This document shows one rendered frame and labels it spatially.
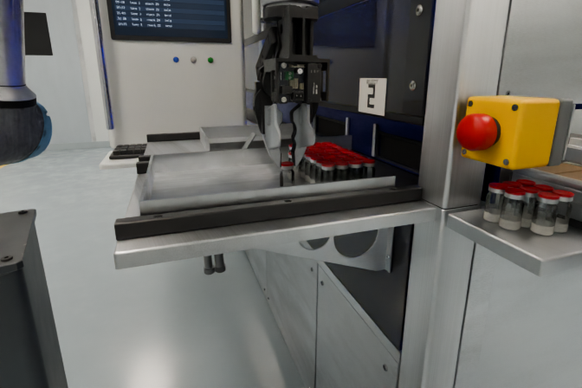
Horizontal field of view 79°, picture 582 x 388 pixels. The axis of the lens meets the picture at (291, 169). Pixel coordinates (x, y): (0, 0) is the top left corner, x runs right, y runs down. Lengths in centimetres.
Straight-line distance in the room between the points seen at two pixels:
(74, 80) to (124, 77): 468
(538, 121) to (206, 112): 113
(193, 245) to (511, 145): 35
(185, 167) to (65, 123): 546
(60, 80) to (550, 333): 593
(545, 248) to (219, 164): 52
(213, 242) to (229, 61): 104
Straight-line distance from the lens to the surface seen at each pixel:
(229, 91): 138
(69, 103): 607
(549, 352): 86
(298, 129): 51
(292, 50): 47
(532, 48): 56
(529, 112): 42
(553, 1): 59
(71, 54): 604
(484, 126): 41
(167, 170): 69
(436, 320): 60
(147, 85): 136
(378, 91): 61
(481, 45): 50
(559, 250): 46
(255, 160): 70
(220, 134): 103
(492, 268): 62
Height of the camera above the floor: 105
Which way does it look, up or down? 15 degrees down
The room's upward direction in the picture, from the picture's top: straight up
